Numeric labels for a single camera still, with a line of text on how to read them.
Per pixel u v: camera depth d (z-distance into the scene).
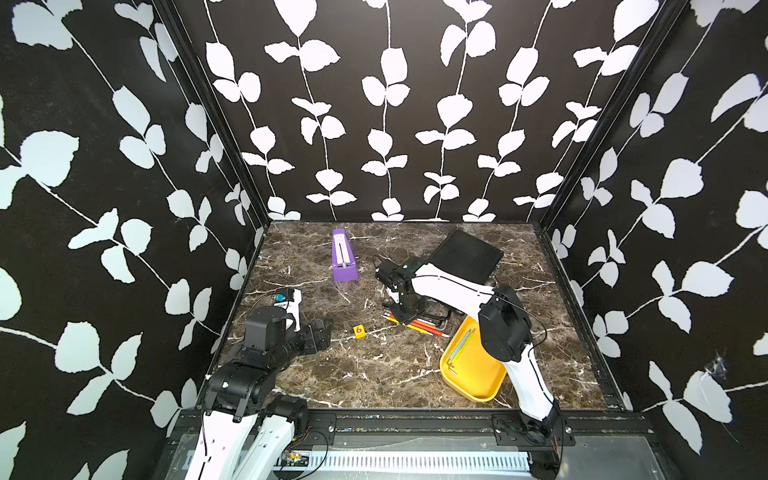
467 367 0.85
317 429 0.73
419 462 0.70
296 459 0.71
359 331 0.88
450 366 0.84
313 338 0.60
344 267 1.00
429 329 0.91
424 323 0.93
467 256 1.51
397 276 0.67
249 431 0.46
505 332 0.54
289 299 0.60
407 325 0.92
